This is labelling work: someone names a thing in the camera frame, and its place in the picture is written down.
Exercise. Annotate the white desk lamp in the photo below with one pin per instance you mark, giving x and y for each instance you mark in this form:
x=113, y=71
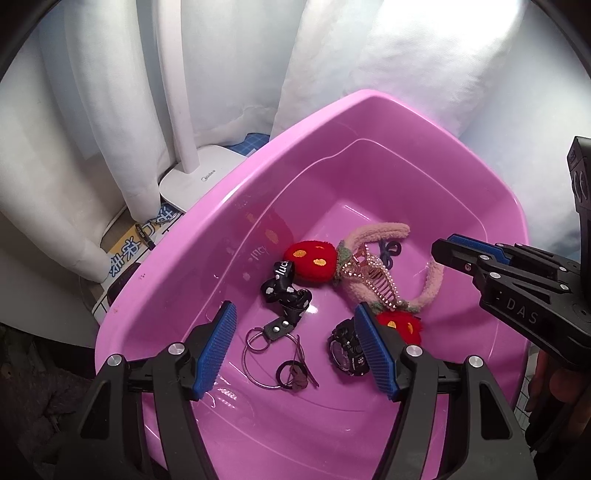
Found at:
x=184, y=92

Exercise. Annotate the blue grid mat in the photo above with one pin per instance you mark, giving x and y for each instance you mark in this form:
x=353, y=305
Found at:
x=249, y=144

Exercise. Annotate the black digital wristwatch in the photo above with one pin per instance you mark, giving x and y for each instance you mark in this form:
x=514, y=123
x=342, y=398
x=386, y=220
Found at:
x=344, y=355

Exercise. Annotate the black polka dot bow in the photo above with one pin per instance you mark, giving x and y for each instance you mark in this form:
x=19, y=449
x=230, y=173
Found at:
x=281, y=272

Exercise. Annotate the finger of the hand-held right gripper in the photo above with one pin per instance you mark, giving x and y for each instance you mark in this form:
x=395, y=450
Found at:
x=512, y=304
x=475, y=243

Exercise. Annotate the printed cardboard box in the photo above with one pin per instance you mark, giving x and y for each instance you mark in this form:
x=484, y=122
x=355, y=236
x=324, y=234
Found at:
x=121, y=263

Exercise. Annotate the person's right hand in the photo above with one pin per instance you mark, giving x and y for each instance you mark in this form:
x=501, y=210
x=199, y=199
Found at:
x=558, y=383

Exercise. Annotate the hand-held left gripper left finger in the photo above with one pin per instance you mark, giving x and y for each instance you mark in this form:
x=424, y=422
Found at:
x=212, y=350

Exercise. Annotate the white curtain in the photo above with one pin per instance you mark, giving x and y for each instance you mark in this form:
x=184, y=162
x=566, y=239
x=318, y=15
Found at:
x=438, y=69
x=92, y=115

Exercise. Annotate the rhinestone hair claw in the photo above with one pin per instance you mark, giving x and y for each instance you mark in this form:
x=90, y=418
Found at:
x=369, y=274

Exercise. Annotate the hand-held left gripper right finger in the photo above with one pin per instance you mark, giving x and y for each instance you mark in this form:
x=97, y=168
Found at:
x=376, y=355

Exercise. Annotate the dark cloth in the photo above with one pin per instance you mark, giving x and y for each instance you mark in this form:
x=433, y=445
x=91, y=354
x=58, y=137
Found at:
x=37, y=397

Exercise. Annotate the black pen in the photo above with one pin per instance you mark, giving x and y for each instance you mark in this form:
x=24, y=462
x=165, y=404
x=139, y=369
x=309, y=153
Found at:
x=145, y=236

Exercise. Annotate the pink fluffy strawberry headband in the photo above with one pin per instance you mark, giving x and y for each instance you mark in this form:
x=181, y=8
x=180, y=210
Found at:
x=392, y=230

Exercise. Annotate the thin metal hairpin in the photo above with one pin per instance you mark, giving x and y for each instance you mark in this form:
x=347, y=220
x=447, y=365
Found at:
x=302, y=355

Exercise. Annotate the pink plastic basin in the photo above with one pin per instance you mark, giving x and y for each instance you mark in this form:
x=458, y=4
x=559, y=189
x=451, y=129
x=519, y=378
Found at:
x=323, y=184

